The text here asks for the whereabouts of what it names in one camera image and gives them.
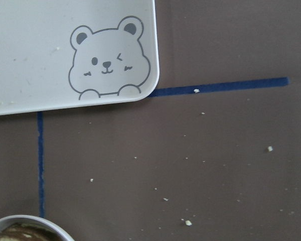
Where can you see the cream bear tray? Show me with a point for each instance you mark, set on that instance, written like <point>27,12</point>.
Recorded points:
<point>65,54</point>

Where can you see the grey round plate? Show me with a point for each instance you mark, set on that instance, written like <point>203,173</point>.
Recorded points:
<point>28,219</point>

